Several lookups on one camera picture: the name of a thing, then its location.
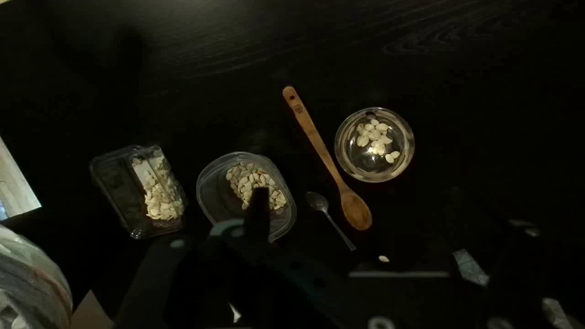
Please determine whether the wooden spoon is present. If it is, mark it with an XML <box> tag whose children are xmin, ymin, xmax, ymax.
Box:
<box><xmin>282</xmin><ymin>86</ymin><xmax>374</xmax><ymax>232</ymax></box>

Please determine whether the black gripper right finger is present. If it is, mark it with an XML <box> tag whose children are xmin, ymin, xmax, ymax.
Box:
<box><xmin>249</xmin><ymin>189</ymin><xmax>271</xmax><ymax>242</ymax></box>

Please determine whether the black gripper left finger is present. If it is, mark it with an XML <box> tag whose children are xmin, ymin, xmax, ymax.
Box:
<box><xmin>114</xmin><ymin>236</ymin><xmax>191</xmax><ymax>329</ymax></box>

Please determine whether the metal spoon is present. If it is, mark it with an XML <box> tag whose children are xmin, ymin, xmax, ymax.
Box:
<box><xmin>306</xmin><ymin>192</ymin><xmax>357</xmax><ymax>251</ymax></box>

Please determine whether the oval plastic container with pieces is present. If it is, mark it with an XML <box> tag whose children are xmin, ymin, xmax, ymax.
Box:
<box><xmin>196</xmin><ymin>152</ymin><xmax>297</xmax><ymax>242</ymax></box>

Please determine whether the round glass bowl with pieces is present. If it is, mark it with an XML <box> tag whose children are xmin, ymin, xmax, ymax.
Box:
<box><xmin>335</xmin><ymin>106</ymin><xmax>416</xmax><ymax>183</ymax></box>

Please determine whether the square plastic container with pieces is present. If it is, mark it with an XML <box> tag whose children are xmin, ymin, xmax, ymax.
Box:
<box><xmin>90</xmin><ymin>145</ymin><xmax>187</xmax><ymax>240</ymax></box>

